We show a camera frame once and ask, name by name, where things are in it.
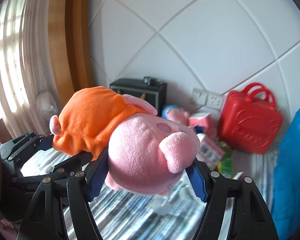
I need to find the orange dress pig plush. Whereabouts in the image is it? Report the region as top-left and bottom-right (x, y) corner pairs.
(50, 86), (200, 195)

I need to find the blue plastic storage crate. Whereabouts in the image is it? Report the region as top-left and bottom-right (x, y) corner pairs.
(271, 109), (300, 239)

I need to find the green carton box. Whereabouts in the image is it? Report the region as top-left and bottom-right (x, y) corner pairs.
(217, 142), (233, 178)

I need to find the pink white tissue pack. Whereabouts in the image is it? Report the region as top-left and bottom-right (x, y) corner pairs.
(197, 133), (225, 171)

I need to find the white curtain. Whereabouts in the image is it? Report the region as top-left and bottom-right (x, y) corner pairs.
(0, 0), (61, 138)

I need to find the red bear suitcase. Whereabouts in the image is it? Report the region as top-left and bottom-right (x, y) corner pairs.
(217, 82), (283, 154)

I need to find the black gift box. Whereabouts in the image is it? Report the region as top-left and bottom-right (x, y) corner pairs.
(109, 78), (167, 113)

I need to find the white wall socket panel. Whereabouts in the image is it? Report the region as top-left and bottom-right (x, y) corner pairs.
(191, 88), (224, 111)

